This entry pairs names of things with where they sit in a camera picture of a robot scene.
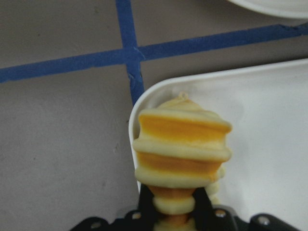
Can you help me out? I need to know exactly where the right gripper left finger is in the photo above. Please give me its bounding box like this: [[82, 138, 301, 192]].
[[138, 184, 155, 221]]

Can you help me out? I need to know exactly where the white round plate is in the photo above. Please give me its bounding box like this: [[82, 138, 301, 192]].
[[230, 0, 308, 19]]

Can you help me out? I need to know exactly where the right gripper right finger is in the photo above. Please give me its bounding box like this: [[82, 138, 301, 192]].
[[193, 188, 214, 226]]

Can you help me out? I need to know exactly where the white rectangular tray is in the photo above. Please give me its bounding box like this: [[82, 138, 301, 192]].
[[128, 59, 308, 227]]

